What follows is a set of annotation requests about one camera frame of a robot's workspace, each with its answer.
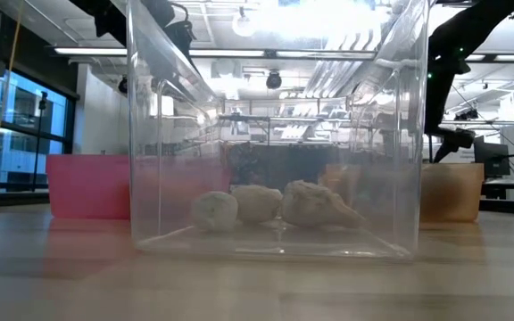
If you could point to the white garlic bulb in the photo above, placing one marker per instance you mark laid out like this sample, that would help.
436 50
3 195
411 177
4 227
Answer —
257 204
317 206
214 211

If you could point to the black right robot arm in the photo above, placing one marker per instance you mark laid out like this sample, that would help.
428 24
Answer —
462 35

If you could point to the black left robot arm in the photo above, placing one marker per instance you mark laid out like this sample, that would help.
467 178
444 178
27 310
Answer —
105 18

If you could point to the black desktop monitor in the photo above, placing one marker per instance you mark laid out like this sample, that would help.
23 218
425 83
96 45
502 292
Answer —
491 158

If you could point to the orange plastic bin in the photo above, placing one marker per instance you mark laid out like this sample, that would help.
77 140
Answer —
453 191

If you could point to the dark office desk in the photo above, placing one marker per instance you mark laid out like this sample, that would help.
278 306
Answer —
507 188

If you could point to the dark room partition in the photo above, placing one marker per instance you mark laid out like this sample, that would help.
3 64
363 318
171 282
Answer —
284 165

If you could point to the metal shelving rack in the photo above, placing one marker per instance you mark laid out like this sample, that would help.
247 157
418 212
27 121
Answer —
284 119

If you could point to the black dome ceiling fixture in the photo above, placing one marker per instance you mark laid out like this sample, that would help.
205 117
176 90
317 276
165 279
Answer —
123 84
273 80

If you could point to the round white ceiling lamp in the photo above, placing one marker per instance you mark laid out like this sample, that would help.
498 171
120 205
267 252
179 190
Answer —
243 24

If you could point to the clear plastic bin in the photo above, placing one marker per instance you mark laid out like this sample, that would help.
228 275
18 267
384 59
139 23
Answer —
172 134

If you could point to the pink plastic bin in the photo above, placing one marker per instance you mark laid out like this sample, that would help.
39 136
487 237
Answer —
87 187

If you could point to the black tripod stand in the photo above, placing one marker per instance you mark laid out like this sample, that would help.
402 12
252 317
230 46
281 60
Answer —
39 134

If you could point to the large glass window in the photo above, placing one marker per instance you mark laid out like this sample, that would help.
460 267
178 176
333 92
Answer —
25 111

